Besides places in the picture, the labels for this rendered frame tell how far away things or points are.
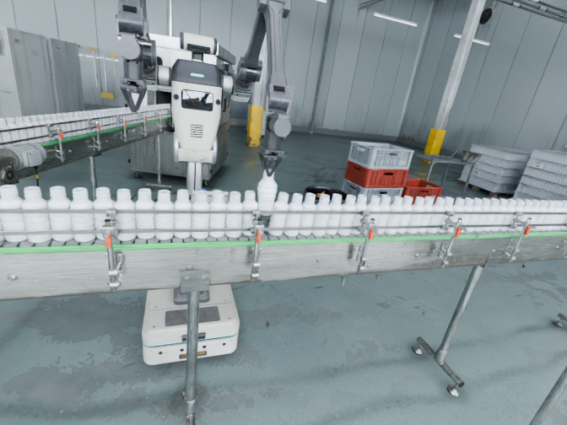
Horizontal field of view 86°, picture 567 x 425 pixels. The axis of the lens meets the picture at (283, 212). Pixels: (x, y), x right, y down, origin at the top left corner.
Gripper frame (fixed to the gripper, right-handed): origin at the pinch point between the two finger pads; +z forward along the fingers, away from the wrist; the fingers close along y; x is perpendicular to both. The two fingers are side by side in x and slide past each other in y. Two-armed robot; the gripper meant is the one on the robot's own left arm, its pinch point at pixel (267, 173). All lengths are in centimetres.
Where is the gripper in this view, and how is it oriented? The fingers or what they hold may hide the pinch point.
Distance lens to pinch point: 109.4
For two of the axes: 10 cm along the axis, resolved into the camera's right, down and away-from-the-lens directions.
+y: -3.0, -3.9, 8.7
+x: -9.4, -0.1, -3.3
